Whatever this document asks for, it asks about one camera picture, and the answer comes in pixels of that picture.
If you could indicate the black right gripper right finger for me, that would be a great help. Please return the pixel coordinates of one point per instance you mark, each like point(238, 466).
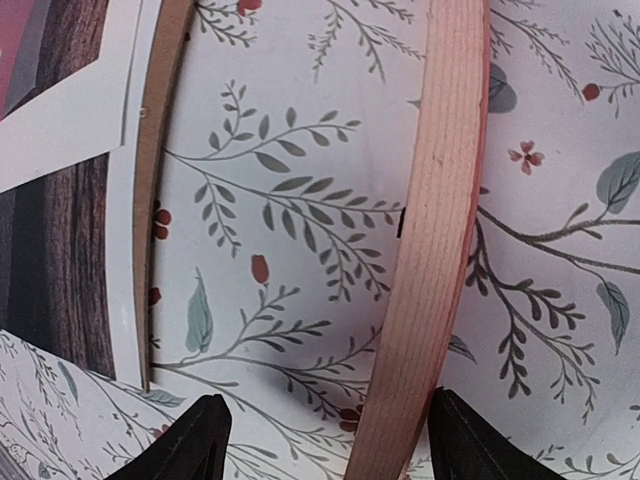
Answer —
point(464, 446)

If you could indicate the red wooden picture frame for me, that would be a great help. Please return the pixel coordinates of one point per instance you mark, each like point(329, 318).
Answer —
point(435, 240)

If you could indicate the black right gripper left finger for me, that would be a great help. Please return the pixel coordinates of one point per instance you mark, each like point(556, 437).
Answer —
point(193, 447)

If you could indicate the white mat board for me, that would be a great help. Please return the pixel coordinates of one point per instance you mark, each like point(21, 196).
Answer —
point(84, 115)

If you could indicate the red grey photo print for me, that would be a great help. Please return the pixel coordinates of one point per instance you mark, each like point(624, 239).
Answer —
point(53, 280)

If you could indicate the floral patterned table mat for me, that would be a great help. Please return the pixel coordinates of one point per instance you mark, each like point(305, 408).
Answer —
point(281, 196)

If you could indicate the brown backing board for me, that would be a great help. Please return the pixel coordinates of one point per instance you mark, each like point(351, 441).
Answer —
point(167, 47)

